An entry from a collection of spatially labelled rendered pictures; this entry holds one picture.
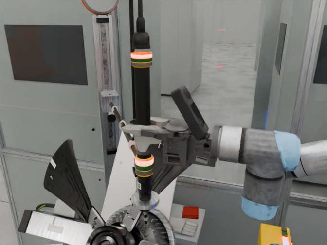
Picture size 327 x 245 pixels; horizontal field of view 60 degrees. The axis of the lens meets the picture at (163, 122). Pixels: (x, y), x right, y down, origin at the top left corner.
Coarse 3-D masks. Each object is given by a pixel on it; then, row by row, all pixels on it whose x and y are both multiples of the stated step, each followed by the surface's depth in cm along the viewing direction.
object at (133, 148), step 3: (111, 105) 115; (111, 108) 114; (114, 111) 108; (114, 114) 106; (117, 117) 102; (117, 120) 100; (123, 132) 90; (126, 135) 86; (126, 138) 85; (132, 147) 78; (135, 147) 78; (132, 150) 77; (135, 150) 76; (135, 153) 75
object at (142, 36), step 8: (136, 24) 56; (144, 24) 56; (136, 32) 56; (144, 32) 56; (136, 40) 56; (144, 40) 56; (136, 48) 56; (144, 48) 56; (144, 184) 67; (144, 192) 68; (144, 200) 69
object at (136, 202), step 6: (132, 168) 72; (138, 192) 72; (132, 198) 70; (138, 198) 70; (156, 198) 70; (132, 204) 69; (138, 204) 68; (144, 204) 68; (150, 204) 68; (156, 204) 69
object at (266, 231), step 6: (264, 228) 103; (270, 228) 103; (276, 228) 103; (288, 228) 103; (264, 234) 100; (270, 234) 100; (276, 234) 100; (288, 234) 100; (258, 240) 105; (264, 240) 97; (270, 240) 97; (276, 240) 97; (282, 240) 97; (288, 240) 97
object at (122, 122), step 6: (132, 0) 62; (138, 0) 55; (132, 6) 63; (138, 6) 55; (132, 12) 63; (138, 12) 55; (132, 18) 63; (132, 24) 64; (132, 30) 64; (132, 66) 67; (132, 72) 68; (132, 78) 68; (132, 84) 69; (132, 90) 69; (132, 96) 70; (132, 102) 71; (114, 108) 108; (120, 120) 96; (120, 126) 94; (126, 132) 86; (132, 138) 76; (132, 144) 79
